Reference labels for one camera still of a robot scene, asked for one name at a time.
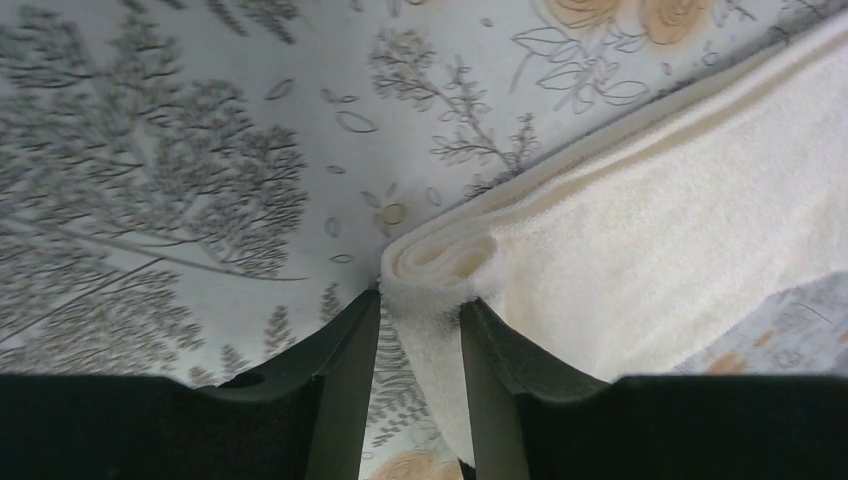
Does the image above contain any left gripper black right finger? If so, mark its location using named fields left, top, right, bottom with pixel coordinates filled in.
left=460, top=300, right=847, bottom=479

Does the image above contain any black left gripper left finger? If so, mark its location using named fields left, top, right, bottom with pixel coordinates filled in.
left=1, top=290, right=380, bottom=480

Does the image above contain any cream terry towel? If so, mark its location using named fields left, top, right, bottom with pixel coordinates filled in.
left=380, top=12, right=847, bottom=464

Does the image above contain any floral patterned table mat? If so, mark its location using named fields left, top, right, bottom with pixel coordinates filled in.
left=1, top=1, right=847, bottom=479

